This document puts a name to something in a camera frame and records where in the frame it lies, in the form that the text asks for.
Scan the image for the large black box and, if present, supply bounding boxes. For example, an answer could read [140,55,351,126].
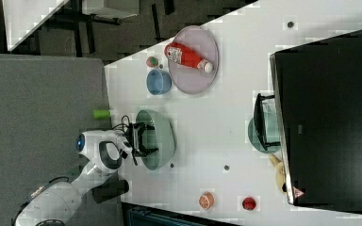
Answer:
[271,29,362,214]

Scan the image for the teal bowl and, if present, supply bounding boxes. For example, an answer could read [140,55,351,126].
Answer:
[248,113,281,154]

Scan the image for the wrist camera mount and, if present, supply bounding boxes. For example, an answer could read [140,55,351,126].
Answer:
[119,139,133,159]

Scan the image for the small black cylinder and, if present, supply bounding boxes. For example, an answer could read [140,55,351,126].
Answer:
[92,180,129,203]

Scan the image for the yellow toy banana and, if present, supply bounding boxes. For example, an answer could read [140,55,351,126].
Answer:
[270,154,287,193]

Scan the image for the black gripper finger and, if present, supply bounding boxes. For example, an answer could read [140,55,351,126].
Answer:
[141,122,155,130]
[140,148,158,157]

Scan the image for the red ketchup bottle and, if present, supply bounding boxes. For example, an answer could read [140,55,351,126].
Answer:
[164,42,214,73]

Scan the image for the grey floor mat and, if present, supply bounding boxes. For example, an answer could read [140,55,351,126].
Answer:
[0,55,110,226]

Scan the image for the orange toy fruit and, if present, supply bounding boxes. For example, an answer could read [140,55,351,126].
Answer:
[199,192,214,210]

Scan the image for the green marker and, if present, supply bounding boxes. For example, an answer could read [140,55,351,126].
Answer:
[92,109,111,120]

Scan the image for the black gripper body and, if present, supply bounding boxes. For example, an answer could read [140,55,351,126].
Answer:
[125,122,145,157]

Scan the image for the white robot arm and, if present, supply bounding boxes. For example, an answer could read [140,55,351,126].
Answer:
[11,122,155,226]

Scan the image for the pink oval plate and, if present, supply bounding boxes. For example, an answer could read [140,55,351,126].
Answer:
[164,25,219,94]

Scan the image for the red green toy strawberry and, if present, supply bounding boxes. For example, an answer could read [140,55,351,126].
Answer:
[146,56,158,68]

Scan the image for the blue plastic cup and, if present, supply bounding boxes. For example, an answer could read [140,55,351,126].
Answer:
[146,69,172,95]

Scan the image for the mint green plastic strainer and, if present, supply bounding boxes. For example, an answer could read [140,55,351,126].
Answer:
[136,109,175,170]

